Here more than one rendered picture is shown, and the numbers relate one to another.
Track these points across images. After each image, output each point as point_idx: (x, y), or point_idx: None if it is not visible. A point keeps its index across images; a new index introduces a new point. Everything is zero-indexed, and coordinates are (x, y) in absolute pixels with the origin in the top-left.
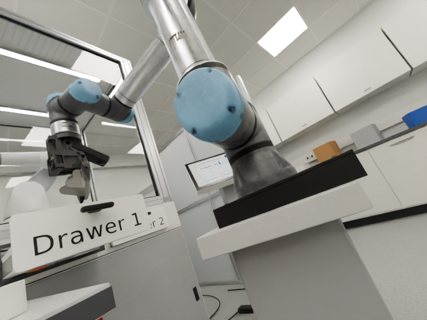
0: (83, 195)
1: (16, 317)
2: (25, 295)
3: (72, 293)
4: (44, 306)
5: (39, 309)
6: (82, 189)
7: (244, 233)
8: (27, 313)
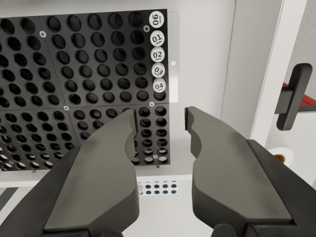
0: (134, 118)
1: (285, 140)
2: (280, 141)
3: (310, 120)
4: (307, 132)
5: (305, 134)
6: (133, 139)
7: None
8: (298, 137)
